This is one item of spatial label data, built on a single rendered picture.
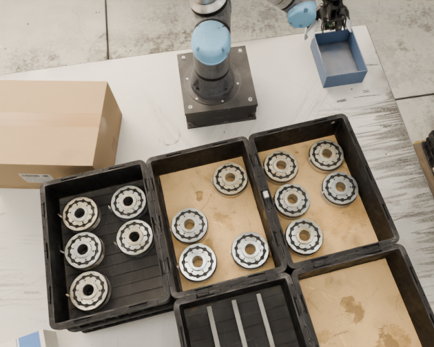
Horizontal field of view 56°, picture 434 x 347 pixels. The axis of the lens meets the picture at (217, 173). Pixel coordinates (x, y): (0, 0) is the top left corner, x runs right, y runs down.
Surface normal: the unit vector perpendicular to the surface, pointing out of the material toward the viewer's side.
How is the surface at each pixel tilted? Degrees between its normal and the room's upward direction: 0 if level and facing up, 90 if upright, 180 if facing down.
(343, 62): 0
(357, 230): 0
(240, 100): 2
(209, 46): 10
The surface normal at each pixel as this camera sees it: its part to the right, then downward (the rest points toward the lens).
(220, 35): -0.02, -0.25
